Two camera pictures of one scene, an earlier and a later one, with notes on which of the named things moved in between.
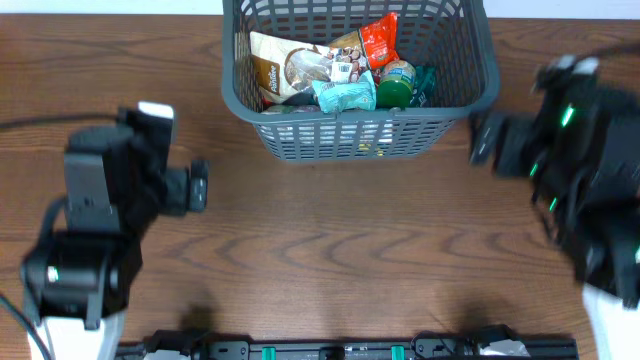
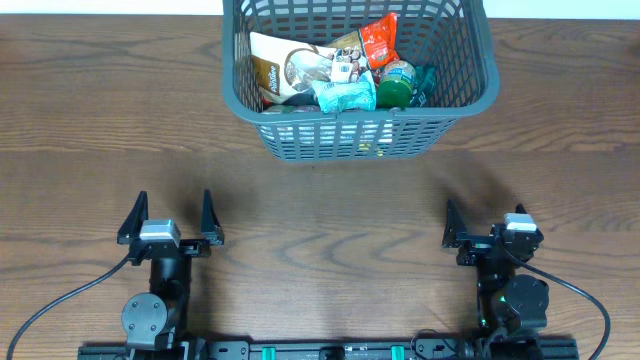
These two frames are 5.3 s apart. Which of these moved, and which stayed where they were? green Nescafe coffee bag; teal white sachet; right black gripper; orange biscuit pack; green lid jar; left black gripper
Moved: right black gripper; left black gripper
Stayed: orange biscuit pack; teal white sachet; green Nescafe coffee bag; green lid jar
